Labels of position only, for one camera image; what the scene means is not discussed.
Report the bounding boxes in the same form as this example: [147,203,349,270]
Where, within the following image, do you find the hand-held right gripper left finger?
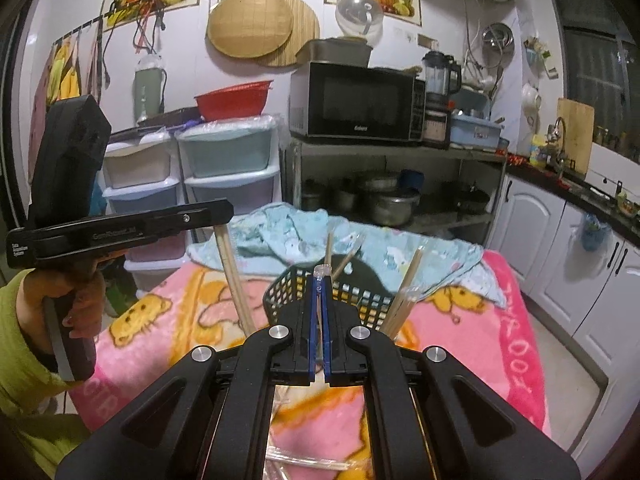
[55,275,322,480]

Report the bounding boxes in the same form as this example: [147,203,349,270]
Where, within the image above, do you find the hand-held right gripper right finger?
[321,277,584,480]

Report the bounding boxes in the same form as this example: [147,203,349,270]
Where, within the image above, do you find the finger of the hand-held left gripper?
[149,198,235,242]

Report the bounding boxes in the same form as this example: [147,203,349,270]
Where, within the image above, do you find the plastic-wrapped chopstick pair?
[314,230,335,291]
[214,225,257,337]

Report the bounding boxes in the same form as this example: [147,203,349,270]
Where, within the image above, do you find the green plastic utensil basket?
[262,264,408,337]

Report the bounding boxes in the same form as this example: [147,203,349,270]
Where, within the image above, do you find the bunch of wooden chopsticks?
[270,232,427,480]

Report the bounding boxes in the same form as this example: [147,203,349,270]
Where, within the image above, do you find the person's left hand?
[16,261,108,347]

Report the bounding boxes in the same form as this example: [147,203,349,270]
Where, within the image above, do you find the plastic drawer storage unit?
[97,127,188,291]

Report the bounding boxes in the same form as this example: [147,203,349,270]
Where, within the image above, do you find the drawer tower green top drawer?
[175,115,281,213]

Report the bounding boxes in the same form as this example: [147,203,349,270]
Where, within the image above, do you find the light blue towel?
[187,202,508,308]

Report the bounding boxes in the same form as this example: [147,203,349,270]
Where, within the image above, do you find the yellow hanging cloth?
[45,42,83,106]

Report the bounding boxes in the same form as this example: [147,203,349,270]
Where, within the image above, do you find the pink printed blanket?
[70,250,551,480]

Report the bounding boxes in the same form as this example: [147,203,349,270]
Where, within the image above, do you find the dark flat tray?
[137,107,203,128]

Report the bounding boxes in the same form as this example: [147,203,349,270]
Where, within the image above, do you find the green insulated jug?
[132,55,167,126]

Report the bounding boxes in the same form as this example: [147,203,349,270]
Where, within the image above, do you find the red plastic basin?
[194,79,276,122]

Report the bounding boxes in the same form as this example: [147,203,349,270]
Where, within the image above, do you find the black microwave oven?
[289,61,427,147]

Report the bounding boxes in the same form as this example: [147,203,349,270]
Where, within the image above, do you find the round bamboo tray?
[206,0,294,58]

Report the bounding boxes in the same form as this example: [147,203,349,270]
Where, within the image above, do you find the large steel pot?
[370,187,421,227]

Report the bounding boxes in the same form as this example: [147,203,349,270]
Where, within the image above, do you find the round wooden board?
[255,0,321,68]

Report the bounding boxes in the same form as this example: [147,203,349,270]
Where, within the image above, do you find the white kitchen cabinets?
[487,167,640,376]

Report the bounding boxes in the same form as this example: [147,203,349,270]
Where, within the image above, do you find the metal shelf rack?
[285,135,508,250]

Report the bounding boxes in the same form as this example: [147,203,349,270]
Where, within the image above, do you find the grey lidded container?
[296,37,373,68]

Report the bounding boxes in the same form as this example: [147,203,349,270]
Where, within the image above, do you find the black wok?
[452,182,491,214]

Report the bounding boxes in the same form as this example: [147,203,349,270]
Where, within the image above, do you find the blue hanging bag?
[580,212,613,253]

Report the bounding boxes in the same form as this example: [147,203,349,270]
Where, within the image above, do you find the small beige appliance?
[424,107,450,148]

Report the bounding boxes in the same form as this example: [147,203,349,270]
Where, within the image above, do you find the clear glass dome lid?
[335,0,385,41]

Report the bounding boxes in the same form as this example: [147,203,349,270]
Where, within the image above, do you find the black kitchen counter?
[505,157,640,250]

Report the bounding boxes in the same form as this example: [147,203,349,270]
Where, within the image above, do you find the black blender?
[422,50,463,111]

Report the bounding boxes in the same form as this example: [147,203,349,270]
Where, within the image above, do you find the blue dish rack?
[450,112,503,148]

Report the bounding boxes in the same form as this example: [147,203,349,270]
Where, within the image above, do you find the yellow cup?
[529,135,548,168]

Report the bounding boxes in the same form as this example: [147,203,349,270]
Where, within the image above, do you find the small bowl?
[616,192,639,219]

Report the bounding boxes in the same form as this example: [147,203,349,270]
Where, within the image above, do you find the metal faucet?
[547,117,572,172]

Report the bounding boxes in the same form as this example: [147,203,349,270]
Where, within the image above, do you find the wooden cutting board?
[556,97,596,173]

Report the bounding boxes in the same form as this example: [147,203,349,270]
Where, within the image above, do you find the white hanging bowl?
[520,82,542,116]

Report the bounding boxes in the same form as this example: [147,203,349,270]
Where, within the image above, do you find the row of glass jars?
[592,125,640,157]

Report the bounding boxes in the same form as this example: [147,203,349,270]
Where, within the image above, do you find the steel colander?
[481,22,516,57]

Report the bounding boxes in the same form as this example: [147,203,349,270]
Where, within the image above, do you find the dark framed window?
[542,0,640,126]

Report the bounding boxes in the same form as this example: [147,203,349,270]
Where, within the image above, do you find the red hanging cords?
[132,0,168,56]

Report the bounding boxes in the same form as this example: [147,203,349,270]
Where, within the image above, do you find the wall plant holder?
[522,37,558,78]

